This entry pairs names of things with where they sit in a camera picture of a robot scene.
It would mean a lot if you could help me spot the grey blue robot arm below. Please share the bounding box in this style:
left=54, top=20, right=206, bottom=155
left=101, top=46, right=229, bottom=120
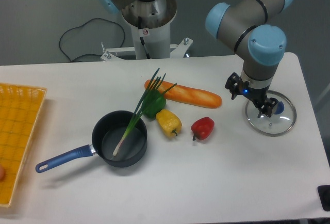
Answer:
left=99, top=0, right=293, bottom=117

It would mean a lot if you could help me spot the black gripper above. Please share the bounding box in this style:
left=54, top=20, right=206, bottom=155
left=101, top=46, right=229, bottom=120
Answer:
left=225, top=72, right=278, bottom=118

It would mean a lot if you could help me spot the red bell pepper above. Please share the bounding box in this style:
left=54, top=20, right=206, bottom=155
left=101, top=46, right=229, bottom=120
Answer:
left=191, top=117, right=215, bottom=141

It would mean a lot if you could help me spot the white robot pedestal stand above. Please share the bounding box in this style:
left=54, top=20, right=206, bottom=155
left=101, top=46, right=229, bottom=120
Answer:
left=100, top=0, right=194, bottom=61

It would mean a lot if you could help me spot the orange baguette bread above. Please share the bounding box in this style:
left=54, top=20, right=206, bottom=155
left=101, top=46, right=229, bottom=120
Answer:
left=144, top=79, right=223, bottom=109

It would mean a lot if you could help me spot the green bell pepper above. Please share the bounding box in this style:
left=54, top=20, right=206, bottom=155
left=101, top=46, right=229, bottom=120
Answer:
left=142, top=90, right=166, bottom=119

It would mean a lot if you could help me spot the green spring onion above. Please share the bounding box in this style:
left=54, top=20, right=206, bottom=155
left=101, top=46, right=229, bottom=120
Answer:
left=112, top=68, right=166, bottom=157

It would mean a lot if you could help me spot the glass pot lid blue knob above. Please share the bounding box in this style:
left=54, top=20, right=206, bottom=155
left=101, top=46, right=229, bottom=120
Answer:
left=244, top=90, right=298, bottom=137

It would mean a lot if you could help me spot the dark saucepan blue handle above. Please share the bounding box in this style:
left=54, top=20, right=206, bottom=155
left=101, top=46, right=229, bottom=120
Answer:
left=35, top=110, right=147, bottom=173

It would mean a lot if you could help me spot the black floor cable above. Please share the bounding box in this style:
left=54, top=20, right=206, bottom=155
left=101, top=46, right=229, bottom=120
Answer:
left=59, top=18, right=126, bottom=62

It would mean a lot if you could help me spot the yellow woven basket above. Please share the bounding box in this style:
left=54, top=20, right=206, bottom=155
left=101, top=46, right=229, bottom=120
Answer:
left=1, top=83, right=47, bottom=207

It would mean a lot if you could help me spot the yellow bell pepper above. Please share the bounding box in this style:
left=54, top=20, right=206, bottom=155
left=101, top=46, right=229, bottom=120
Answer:
left=156, top=109, right=182, bottom=138

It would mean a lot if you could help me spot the black device at table corner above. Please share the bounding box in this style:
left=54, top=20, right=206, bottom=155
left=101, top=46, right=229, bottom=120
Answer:
left=317, top=185, right=330, bottom=212

